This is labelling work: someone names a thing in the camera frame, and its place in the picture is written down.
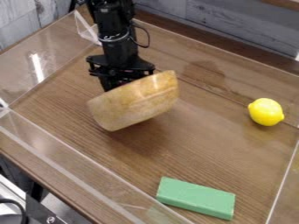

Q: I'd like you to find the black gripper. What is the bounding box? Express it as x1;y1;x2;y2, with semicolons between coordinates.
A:
87;38;155;92

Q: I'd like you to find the brown wooden bowl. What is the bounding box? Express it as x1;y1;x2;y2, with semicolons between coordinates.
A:
88;70;179;131

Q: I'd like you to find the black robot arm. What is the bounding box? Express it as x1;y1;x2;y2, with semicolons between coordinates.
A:
87;0;155;92

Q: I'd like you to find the yellow toy lemon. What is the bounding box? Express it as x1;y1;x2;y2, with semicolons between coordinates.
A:
247;98;286;127

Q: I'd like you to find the green rectangular sponge block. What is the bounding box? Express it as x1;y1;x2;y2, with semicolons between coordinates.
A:
157;177;237;221

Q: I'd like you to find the clear acrylic corner bracket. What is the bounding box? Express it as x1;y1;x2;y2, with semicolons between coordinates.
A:
74;10;102;46

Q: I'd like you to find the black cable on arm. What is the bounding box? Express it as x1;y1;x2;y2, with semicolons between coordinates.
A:
127;23;153;49

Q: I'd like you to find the clear acrylic front wall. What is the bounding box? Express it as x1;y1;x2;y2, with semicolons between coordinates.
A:
0;108;194;224

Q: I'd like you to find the black cable lower left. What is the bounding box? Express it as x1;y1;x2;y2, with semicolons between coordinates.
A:
0;197;30;224

